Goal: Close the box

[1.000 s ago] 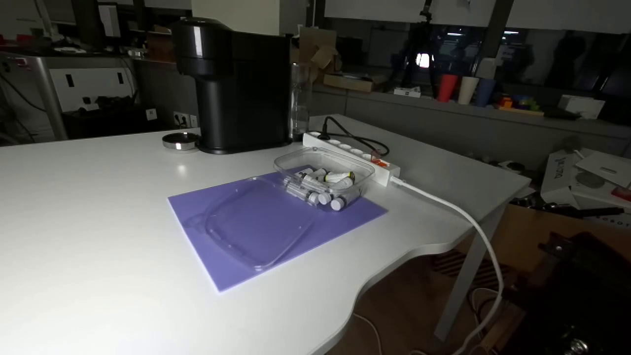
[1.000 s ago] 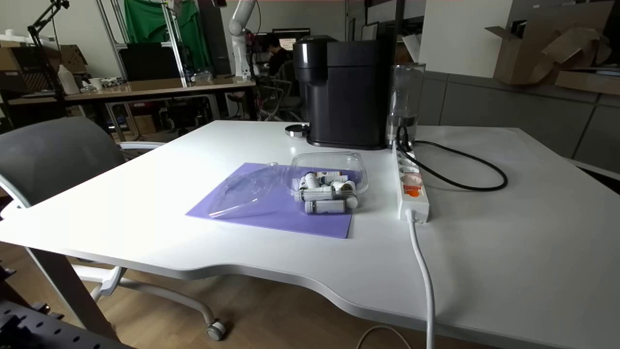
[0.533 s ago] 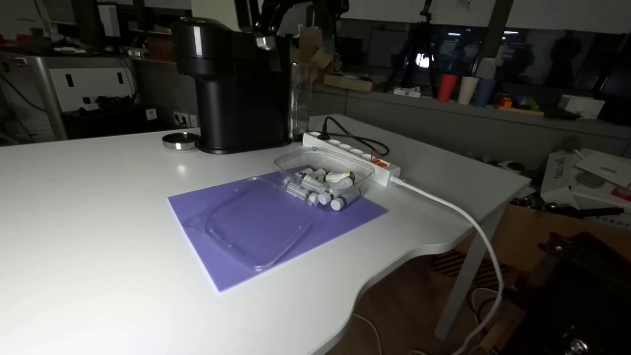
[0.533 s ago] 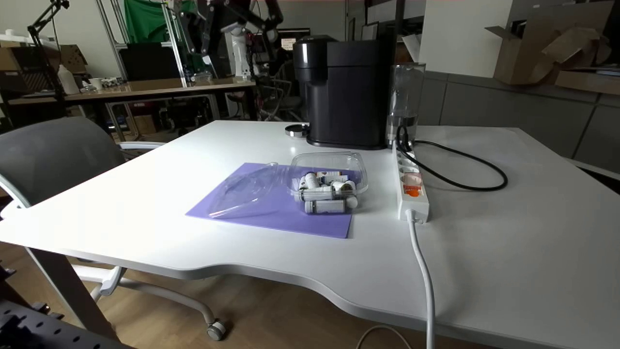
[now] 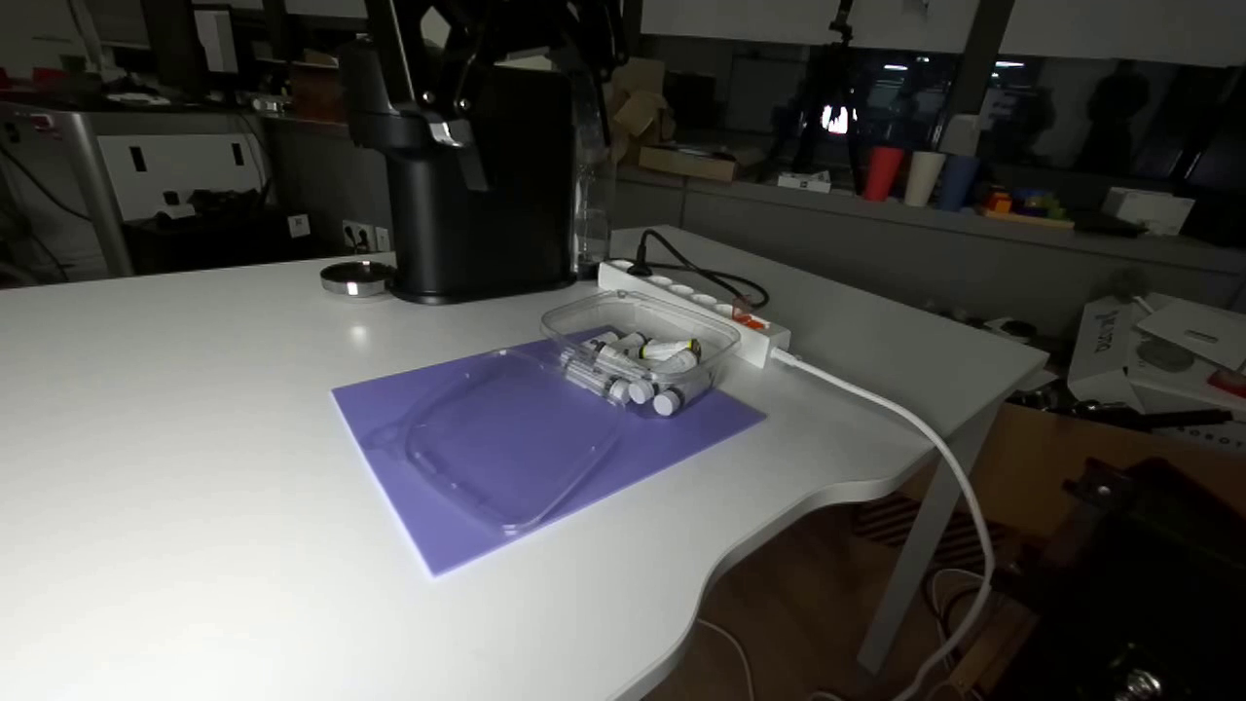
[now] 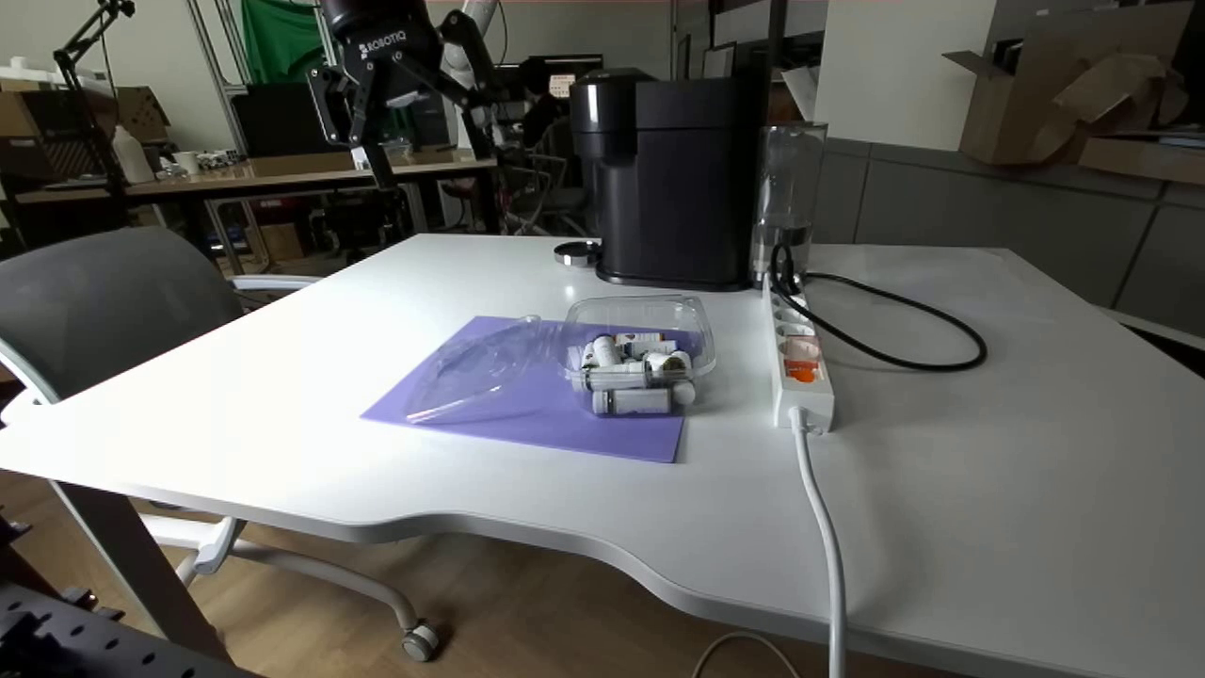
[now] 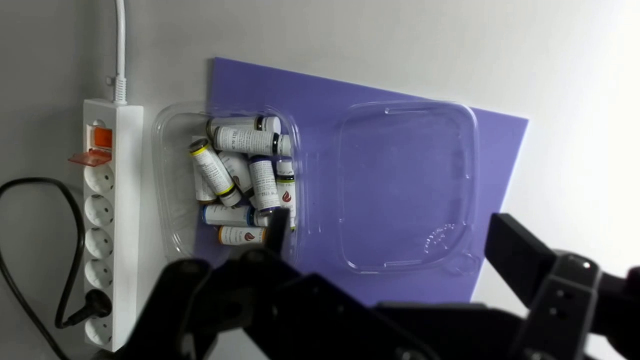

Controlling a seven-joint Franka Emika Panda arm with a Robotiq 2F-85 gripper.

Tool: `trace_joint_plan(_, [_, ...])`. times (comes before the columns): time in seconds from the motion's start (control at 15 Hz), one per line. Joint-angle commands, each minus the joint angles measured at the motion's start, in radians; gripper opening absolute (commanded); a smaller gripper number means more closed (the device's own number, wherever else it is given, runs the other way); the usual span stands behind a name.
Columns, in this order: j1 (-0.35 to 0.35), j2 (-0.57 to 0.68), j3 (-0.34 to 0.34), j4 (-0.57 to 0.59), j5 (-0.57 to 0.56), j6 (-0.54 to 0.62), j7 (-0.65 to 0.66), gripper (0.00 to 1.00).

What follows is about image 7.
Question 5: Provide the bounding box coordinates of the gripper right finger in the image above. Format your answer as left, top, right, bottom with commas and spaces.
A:
483, 213, 640, 360

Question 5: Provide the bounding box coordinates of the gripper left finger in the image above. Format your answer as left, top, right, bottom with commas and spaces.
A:
115, 208, 442, 360

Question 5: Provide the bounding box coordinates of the clear plastic box lid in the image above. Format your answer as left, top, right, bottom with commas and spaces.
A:
334, 100, 482, 277

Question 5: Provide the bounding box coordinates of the clear plastic box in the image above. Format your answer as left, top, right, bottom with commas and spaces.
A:
152, 100, 482, 277

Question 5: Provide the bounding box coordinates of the small bottle with orange band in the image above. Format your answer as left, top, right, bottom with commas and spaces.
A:
217, 226, 269, 246

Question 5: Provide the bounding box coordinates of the small bottle with blue band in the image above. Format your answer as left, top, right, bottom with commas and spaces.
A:
201, 203, 271, 228

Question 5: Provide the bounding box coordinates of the small bottle with red drop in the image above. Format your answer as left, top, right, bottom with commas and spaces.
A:
275, 158, 297, 231

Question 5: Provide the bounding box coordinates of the small bottle with blue cap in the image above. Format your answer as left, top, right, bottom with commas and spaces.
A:
248, 155, 282, 214

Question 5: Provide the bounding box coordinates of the small white label bottle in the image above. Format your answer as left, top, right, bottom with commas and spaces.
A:
218, 151, 255, 197
193, 165, 217, 204

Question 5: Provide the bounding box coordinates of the small bottle with yellow bands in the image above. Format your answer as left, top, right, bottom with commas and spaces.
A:
188, 138, 243, 208

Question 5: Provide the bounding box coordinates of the small bottle with white cap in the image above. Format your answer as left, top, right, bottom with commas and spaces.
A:
213, 126, 292, 157
207, 115, 282, 137

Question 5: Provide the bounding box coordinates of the white power strip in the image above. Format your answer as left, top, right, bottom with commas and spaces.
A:
68, 98, 144, 353

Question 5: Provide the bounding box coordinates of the purple sheet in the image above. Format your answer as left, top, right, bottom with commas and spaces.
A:
194, 56, 530, 307

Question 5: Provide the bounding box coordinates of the black cable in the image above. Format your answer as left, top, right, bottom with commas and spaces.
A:
0, 177, 113, 360

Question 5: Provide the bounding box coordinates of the white cable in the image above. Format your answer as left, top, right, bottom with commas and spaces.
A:
106, 0, 129, 105

